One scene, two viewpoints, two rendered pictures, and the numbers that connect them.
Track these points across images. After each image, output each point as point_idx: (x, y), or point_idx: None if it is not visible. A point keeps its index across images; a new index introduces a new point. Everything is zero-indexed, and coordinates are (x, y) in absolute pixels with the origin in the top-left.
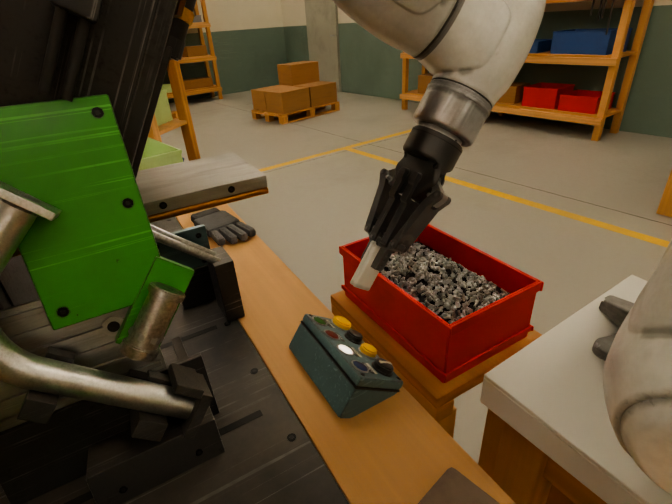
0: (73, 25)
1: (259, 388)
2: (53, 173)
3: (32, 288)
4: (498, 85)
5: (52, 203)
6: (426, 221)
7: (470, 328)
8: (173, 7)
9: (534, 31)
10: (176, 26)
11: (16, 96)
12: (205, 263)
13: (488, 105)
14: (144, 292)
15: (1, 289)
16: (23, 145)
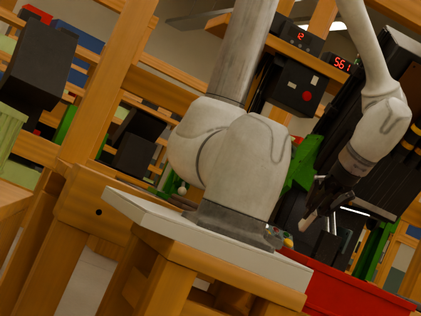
0: (332, 119)
1: None
2: (301, 150)
3: (316, 228)
4: (353, 137)
5: (295, 156)
6: (311, 190)
7: None
8: (348, 117)
9: (371, 116)
10: (398, 146)
11: (317, 134)
12: (339, 250)
13: (349, 146)
14: None
15: (295, 198)
16: (305, 142)
